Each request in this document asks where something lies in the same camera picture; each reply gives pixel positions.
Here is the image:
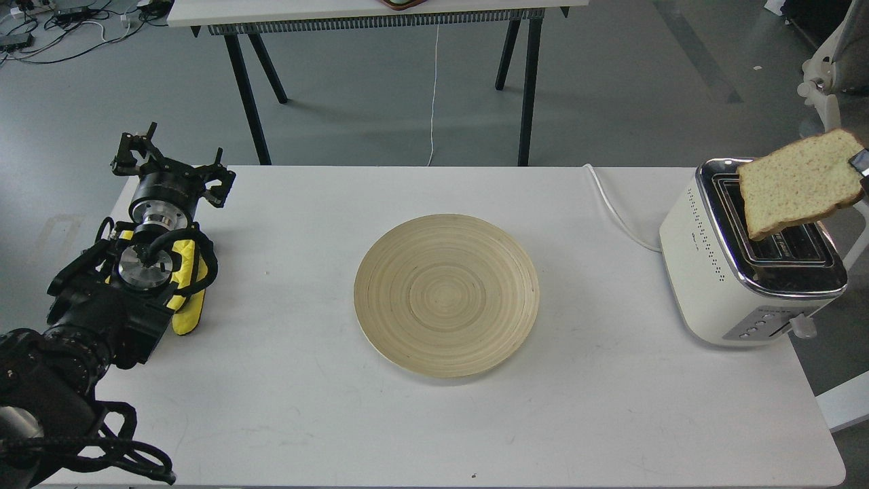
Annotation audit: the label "brown object on background table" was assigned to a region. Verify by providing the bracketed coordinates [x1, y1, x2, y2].
[380, 0, 426, 12]

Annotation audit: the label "white chrome toaster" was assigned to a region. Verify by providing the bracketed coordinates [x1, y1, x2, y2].
[660, 158, 848, 348]

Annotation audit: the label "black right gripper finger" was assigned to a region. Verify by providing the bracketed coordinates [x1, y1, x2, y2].
[849, 148, 869, 198]

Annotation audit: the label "round wooden plate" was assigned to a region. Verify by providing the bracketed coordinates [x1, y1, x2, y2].
[353, 214, 541, 378]

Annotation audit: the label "floor cables and power strips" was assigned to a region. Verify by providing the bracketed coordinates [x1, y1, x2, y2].
[0, 0, 170, 65]

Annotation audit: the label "white toaster power cable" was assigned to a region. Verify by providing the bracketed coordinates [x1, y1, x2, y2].
[584, 164, 663, 253]

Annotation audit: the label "yellow cloth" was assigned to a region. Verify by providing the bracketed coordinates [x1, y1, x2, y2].
[105, 223, 219, 336]

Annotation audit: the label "white hanging cable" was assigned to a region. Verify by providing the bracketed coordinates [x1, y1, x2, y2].
[428, 24, 441, 166]

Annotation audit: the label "slice of brown bread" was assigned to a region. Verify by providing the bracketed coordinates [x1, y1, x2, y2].
[737, 129, 865, 241]

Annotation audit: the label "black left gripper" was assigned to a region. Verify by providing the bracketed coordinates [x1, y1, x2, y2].
[111, 122, 236, 225]

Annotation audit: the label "white office chair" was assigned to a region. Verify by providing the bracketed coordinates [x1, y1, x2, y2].
[774, 0, 869, 272]

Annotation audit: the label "white background table black legs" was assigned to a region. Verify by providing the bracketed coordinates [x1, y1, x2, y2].
[167, 1, 585, 167]

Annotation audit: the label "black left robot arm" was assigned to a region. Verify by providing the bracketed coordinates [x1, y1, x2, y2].
[1, 123, 236, 488]

